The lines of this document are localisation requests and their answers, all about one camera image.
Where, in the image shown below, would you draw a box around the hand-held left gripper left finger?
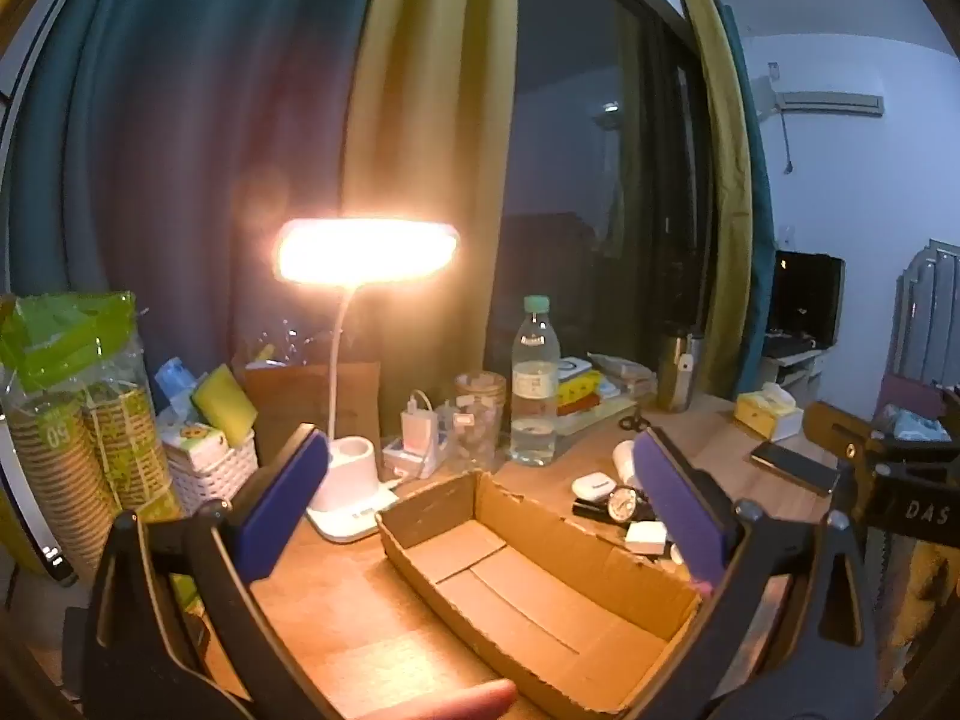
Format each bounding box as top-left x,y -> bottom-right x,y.
64,422 -> 342,720

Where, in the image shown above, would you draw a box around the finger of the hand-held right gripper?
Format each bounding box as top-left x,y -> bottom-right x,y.
802,400 -> 872,470

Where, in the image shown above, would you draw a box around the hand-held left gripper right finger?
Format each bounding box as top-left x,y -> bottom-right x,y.
622,426 -> 882,720

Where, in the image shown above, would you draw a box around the small white adapter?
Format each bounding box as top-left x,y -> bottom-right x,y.
624,520 -> 668,557

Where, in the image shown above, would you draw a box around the leather strap wristwatch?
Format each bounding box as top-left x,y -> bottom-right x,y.
574,486 -> 657,526

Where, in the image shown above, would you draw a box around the white pill bottle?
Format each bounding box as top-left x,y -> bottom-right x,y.
611,439 -> 640,492

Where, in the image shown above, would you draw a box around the white earbuds case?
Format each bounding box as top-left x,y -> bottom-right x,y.
571,471 -> 617,502

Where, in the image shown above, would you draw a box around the cardboard box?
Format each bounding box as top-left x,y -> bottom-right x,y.
375,469 -> 712,717

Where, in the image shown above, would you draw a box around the person's left hand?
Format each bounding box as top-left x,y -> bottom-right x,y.
352,679 -> 518,720

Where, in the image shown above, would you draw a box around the black smartphone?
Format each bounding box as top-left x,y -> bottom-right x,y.
750,439 -> 841,497

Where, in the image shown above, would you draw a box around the white desk lamp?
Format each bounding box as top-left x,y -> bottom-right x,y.
274,217 -> 460,545

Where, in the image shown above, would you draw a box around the white woven plastic basket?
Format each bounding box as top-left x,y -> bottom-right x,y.
161,431 -> 260,518

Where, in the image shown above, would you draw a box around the white television stand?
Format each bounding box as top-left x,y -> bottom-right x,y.
757,337 -> 826,398

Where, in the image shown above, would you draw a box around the yellow tissue box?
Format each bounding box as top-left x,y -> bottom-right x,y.
733,382 -> 803,442

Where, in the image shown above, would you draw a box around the small white carton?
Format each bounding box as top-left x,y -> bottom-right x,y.
165,424 -> 227,460

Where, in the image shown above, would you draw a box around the stack of papers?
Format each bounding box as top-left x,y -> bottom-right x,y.
555,390 -> 640,436

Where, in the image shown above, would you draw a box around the yellow-green sponge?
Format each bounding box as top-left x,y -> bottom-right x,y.
191,364 -> 256,447

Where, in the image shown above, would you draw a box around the white power strip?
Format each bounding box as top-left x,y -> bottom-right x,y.
382,435 -> 445,481

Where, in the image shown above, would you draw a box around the stainless steel tumbler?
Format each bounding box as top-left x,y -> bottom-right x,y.
656,326 -> 706,413

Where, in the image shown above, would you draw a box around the black television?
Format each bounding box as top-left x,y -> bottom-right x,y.
765,249 -> 846,350

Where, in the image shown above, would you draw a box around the white paper packets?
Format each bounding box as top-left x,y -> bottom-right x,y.
589,351 -> 657,398

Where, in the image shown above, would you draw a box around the grey metal rack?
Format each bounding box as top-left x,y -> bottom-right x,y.
889,238 -> 960,421

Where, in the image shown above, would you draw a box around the yellow wet wipes pack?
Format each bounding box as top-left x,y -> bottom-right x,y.
559,371 -> 605,406

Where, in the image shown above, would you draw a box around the blue tissue pack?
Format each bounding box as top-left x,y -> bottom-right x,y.
156,358 -> 197,421

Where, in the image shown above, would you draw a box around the clear plastic water bottle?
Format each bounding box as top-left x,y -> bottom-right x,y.
510,295 -> 562,466

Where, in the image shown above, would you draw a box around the teal curtain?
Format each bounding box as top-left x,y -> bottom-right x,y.
716,4 -> 777,391
7,0 -> 383,391

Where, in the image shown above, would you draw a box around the glass jar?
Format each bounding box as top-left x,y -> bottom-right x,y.
452,371 -> 507,473

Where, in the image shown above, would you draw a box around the pack of paper cups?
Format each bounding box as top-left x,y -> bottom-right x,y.
0,291 -> 185,586

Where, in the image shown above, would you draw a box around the yellow curtain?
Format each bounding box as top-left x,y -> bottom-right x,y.
341,0 -> 522,440
673,0 -> 755,400

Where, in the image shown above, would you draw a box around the white air conditioner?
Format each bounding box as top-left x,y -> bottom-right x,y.
750,75 -> 886,121

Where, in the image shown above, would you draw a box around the dark glass window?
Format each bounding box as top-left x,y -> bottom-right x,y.
484,0 -> 713,391

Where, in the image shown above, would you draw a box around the white charging cable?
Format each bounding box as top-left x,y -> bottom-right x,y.
407,388 -> 443,479

